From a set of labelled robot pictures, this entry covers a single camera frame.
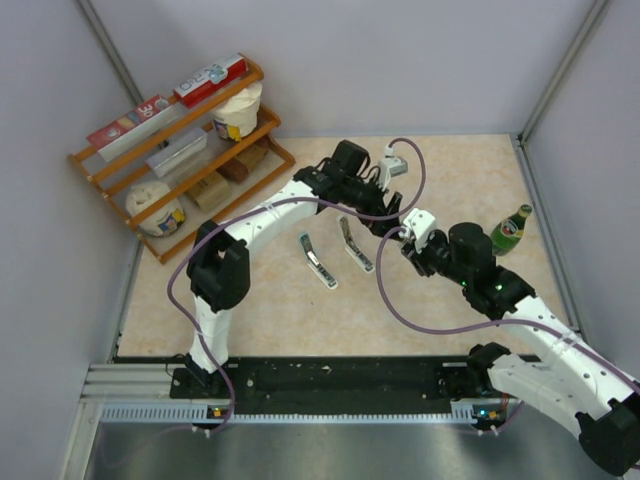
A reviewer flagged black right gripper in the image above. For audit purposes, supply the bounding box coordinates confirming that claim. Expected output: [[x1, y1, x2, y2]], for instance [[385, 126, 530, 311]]
[[402, 230, 471, 287]]

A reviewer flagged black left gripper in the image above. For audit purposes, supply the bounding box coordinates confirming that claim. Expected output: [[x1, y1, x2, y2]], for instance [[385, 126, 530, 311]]
[[340, 173, 403, 242]]

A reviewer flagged white staple box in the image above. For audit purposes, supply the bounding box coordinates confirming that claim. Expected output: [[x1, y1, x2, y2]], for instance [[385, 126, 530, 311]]
[[338, 215, 375, 274]]

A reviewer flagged light blue stapler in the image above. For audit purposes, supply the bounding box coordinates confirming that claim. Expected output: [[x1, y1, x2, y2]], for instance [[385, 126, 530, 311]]
[[298, 232, 338, 290]]

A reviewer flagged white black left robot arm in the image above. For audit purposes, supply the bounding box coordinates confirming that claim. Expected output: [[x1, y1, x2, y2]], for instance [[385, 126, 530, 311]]
[[185, 140, 408, 397]]

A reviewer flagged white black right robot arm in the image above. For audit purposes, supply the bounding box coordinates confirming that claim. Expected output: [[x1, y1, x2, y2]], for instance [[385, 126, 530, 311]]
[[400, 217, 639, 476]]

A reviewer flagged green glass bottle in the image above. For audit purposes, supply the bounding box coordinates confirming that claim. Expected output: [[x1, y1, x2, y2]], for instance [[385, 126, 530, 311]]
[[490, 204, 533, 256]]

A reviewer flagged dark brown box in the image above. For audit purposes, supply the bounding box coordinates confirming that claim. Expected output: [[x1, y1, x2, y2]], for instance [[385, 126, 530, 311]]
[[217, 144, 268, 183]]

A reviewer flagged brown cardboard box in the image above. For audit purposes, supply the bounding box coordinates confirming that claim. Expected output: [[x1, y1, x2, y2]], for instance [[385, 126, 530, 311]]
[[186, 171, 231, 211]]

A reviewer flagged red white foil box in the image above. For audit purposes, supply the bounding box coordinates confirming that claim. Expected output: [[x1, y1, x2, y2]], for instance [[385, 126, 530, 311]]
[[173, 54, 248, 108]]

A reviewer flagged orange wooden shelf rack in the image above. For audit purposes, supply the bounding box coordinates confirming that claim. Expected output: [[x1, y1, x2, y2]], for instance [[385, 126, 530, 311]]
[[69, 54, 295, 263]]

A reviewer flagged silver foil box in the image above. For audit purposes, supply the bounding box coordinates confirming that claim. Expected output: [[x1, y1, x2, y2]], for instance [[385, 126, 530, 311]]
[[146, 127, 207, 178]]

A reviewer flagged red white wrap box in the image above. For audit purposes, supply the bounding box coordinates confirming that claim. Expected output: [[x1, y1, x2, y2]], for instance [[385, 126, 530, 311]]
[[86, 95, 180, 162]]

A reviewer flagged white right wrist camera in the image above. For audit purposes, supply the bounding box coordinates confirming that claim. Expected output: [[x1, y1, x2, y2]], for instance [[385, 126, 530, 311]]
[[399, 208, 437, 253]]

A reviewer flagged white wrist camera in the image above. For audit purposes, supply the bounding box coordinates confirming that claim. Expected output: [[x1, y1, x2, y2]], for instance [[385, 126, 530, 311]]
[[377, 144, 409, 190], [399, 208, 437, 253]]

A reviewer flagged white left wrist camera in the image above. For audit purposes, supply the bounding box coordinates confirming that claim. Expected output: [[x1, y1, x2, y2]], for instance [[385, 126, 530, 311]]
[[377, 144, 409, 190]]

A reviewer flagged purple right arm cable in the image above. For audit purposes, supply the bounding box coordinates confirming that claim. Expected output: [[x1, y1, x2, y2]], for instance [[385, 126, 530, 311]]
[[375, 227, 640, 435]]

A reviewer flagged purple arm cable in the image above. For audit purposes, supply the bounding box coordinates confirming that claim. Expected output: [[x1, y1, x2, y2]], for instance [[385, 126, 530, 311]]
[[165, 138, 427, 434], [375, 227, 640, 435]]

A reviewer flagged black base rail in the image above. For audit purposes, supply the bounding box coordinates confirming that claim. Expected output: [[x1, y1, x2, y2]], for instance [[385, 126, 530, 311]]
[[169, 354, 531, 416]]

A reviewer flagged grey slotted cable duct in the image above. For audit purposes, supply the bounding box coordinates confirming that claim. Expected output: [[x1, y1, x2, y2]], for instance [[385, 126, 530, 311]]
[[99, 399, 508, 427]]

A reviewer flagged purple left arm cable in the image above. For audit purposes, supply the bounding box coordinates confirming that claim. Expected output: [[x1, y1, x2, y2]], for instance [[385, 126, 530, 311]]
[[165, 138, 427, 434]]

